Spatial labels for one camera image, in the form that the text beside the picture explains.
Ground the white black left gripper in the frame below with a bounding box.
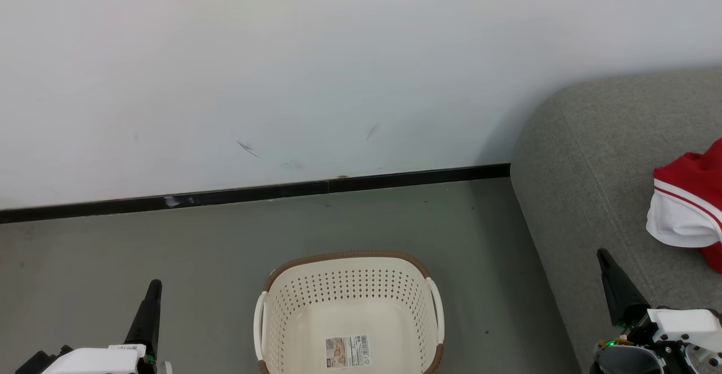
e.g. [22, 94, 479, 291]
[15, 279, 174, 374]

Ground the cream perforated plastic laundry basket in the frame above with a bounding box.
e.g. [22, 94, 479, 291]
[254, 250, 445, 374]

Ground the grey fabric sofa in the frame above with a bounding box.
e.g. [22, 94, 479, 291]
[510, 67, 722, 374]

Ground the red jersey with number print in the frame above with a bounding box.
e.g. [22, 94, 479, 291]
[645, 139, 722, 249]

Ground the paper label sticker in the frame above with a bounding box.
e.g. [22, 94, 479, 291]
[325, 335, 373, 369]

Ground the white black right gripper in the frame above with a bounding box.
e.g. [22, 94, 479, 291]
[589, 248, 722, 374]

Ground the black baseboard strip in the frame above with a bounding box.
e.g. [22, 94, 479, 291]
[0, 163, 511, 225]

